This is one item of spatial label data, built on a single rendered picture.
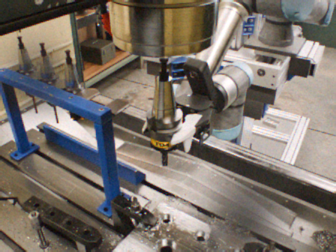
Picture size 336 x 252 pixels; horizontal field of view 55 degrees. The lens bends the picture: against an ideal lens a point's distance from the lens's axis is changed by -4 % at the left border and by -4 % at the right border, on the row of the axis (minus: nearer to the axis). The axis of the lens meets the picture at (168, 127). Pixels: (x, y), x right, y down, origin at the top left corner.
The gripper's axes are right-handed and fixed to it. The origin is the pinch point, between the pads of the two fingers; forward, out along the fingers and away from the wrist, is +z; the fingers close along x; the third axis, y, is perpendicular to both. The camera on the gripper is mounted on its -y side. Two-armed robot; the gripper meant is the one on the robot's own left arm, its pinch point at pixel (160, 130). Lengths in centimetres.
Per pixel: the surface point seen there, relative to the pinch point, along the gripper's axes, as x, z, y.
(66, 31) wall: 100, -62, 15
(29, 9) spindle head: -12.4, 29.4, -29.2
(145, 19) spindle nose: -2.5, 6.7, -21.8
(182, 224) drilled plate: -0.9, -7.5, 31.6
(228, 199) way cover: 2, -45, 56
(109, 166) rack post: 22.2, -7.4, 24.1
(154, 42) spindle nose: -3.7, 6.2, -18.7
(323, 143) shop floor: -12, -216, 129
